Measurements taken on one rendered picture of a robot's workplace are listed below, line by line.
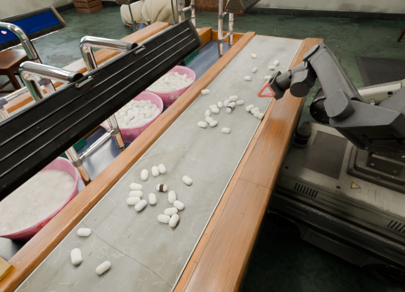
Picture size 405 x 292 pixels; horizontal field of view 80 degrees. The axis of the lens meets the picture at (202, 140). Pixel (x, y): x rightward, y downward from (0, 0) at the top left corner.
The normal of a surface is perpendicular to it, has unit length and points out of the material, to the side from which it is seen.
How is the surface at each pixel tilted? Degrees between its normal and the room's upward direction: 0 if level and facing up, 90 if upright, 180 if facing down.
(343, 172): 0
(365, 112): 53
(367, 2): 89
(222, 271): 0
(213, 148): 0
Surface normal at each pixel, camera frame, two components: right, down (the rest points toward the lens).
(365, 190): -0.04, -0.75
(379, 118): -0.80, -0.57
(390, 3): -0.37, 0.60
